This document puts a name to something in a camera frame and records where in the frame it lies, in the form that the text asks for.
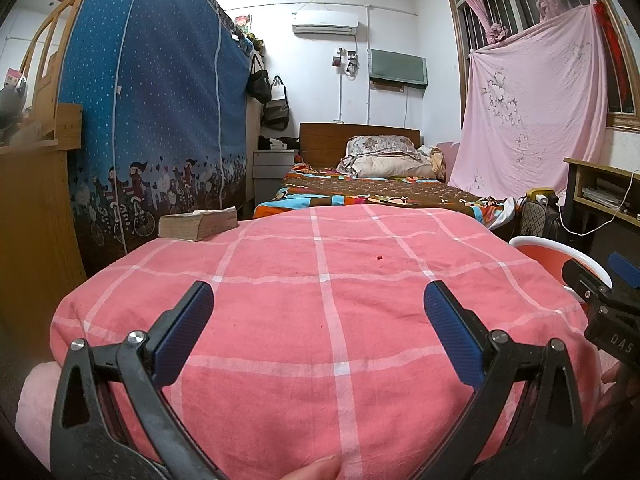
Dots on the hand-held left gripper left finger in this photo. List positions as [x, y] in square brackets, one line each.
[185, 330]

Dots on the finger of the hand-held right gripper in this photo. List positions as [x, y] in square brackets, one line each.
[582, 280]
[625, 267]

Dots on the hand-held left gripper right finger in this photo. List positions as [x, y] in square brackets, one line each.
[452, 335]

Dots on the orange white trash bin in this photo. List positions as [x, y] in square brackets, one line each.
[540, 255]

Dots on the person's right hand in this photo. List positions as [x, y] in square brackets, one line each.
[616, 385]

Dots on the person's left hand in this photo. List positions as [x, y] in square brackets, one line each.
[310, 470]

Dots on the stack of papers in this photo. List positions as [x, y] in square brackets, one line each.
[600, 196]

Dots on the patterned handbag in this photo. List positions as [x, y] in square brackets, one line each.
[531, 222]

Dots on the wooden desk shelf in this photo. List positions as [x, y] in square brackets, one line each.
[574, 180]

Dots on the old thick book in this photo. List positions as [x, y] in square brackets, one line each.
[197, 224]

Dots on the pink plaid blanket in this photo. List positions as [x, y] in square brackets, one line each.
[310, 350]

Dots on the pink fleece clothing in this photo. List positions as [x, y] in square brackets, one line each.
[37, 410]

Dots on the colourful printed bedsheet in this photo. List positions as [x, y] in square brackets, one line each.
[360, 187]

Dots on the pink hanging sheet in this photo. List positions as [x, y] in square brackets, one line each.
[535, 110]

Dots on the grey nightstand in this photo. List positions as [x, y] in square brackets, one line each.
[270, 175]

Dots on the wooden cabinet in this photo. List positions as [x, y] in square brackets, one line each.
[30, 235]

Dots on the cream pillow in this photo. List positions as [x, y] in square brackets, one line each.
[385, 166]

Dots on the floral pillow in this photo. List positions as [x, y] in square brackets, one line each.
[380, 145]

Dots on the white tissue box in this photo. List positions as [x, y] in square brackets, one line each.
[276, 143]

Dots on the wooden bed headboard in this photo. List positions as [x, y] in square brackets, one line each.
[322, 140]

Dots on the white and dark tote bag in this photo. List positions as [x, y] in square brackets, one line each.
[276, 107]

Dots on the blue printed wardrobe cover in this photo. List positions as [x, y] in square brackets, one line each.
[150, 85]

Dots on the black handbag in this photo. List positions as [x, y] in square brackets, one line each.
[259, 84]

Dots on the grey plush toy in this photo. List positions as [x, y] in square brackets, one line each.
[12, 102]

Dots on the white air conditioner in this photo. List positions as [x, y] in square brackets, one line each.
[325, 22]

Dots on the green covered wall screen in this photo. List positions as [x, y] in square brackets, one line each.
[397, 67]

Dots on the white wall-mounted device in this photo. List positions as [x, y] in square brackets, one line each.
[347, 62]

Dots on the red wall poster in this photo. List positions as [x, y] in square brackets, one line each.
[242, 22]

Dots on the curved wooden frame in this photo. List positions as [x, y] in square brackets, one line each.
[47, 40]

